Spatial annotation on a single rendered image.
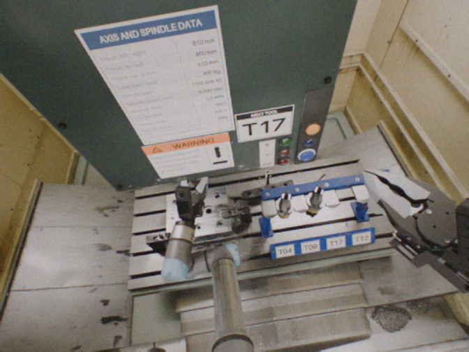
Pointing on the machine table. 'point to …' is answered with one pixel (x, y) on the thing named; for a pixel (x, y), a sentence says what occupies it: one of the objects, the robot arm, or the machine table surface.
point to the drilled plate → (209, 229)
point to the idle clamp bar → (262, 189)
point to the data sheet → (166, 72)
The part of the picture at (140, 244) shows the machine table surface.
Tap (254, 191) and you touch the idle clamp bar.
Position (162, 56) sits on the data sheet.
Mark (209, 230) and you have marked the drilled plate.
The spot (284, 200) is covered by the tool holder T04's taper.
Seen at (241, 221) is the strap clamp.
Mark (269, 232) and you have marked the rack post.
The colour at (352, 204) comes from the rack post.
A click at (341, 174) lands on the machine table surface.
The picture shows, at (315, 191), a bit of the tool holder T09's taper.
